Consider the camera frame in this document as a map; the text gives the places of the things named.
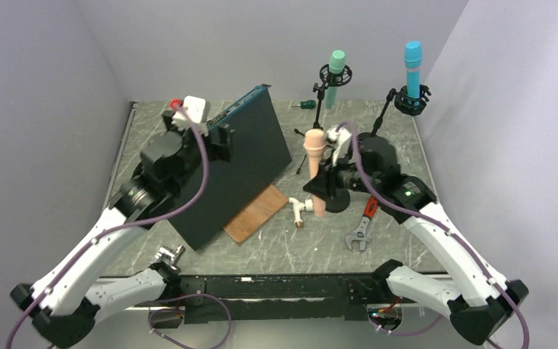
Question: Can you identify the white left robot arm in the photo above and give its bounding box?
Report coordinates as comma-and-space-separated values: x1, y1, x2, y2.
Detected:
10, 109, 234, 348

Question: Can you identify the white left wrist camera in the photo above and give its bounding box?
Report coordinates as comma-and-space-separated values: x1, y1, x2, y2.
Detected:
168, 95, 210, 136

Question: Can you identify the wooden board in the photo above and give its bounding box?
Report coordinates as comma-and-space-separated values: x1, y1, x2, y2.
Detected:
224, 185, 288, 244

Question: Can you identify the beige microphone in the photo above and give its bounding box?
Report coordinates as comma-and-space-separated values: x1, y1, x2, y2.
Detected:
303, 129, 326, 217

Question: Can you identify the green handled screwdriver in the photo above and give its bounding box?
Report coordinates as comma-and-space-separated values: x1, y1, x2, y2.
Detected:
291, 100, 317, 109

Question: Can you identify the black round-base shock-mount stand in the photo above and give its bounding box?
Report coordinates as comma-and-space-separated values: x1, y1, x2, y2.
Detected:
357, 84, 431, 140

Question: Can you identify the dark blue-edged network switch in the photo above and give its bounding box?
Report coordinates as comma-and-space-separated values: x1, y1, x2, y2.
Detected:
169, 84, 292, 251

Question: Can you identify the black round-base microphone stand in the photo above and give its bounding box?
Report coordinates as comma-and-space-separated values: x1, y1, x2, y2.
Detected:
325, 188, 351, 213

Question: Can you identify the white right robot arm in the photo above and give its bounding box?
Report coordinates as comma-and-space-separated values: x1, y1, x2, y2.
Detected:
303, 129, 530, 348

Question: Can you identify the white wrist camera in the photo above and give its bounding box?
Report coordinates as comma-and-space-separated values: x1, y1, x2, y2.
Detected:
168, 95, 210, 136
325, 124, 352, 167

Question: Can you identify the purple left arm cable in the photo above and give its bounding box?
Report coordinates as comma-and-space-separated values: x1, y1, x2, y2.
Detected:
4, 103, 234, 349

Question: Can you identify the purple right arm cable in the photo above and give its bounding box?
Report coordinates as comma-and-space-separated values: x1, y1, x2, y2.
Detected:
336, 120, 530, 349

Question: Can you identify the chrome faucet fitting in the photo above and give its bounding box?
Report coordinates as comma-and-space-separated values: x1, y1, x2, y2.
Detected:
151, 244, 186, 272

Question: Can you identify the blue microphone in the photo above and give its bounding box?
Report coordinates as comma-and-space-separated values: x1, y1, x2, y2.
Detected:
404, 41, 422, 100

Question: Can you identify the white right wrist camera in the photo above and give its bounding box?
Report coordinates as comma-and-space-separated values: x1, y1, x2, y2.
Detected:
325, 124, 352, 167

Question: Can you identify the red handled adjustable wrench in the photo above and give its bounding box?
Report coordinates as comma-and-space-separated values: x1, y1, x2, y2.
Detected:
345, 196, 379, 252

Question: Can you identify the white plastic faucet fitting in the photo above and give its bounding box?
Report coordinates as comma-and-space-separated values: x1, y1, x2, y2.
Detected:
288, 197, 313, 229

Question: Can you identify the black mounting base rail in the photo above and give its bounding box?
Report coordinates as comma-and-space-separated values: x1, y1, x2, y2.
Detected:
131, 274, 395, 324

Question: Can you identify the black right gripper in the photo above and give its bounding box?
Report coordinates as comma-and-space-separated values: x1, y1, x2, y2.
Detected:
302, 148, 379, 201

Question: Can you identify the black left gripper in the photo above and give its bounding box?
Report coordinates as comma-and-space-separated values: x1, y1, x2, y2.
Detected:
163, 111, 235, 196

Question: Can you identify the black tripod microphone stand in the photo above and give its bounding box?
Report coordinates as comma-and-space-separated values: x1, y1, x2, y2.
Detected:
294, 83, 330, 175

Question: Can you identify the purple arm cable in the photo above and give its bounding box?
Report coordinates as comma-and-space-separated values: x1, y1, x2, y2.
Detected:
336, 120, 530, 349
4, 103, 234, 349

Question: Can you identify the green microphone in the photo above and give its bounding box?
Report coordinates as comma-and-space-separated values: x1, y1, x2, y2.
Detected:
325, 49, 346, 109

